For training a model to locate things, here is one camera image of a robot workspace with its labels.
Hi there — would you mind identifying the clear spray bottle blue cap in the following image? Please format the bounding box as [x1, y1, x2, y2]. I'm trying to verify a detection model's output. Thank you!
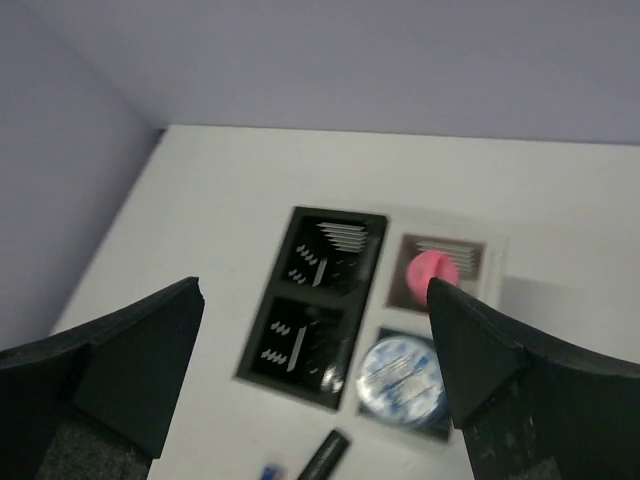
[259, 464, 286, 480]

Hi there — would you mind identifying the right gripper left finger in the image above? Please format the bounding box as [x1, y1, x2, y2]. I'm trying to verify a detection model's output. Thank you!
[1, 277, 205, 479]

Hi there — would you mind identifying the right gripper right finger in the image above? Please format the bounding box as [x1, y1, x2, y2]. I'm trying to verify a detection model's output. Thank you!
[426, 277, 640, 480]

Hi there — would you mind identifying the white organizer container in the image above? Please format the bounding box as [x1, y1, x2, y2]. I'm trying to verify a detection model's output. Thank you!
[344, 211, 518, 447]

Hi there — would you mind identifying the orange highlighter marker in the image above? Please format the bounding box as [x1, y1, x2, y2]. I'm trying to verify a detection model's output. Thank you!
[297, 429, 351, 480]

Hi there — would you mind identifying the pink cylindrical tube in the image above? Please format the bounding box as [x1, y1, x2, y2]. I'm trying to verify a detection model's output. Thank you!
[405, 250, 460, 307]

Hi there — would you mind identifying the black organizer container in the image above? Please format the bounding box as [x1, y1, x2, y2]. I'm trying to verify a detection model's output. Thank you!
[235, 206, 388, 411]

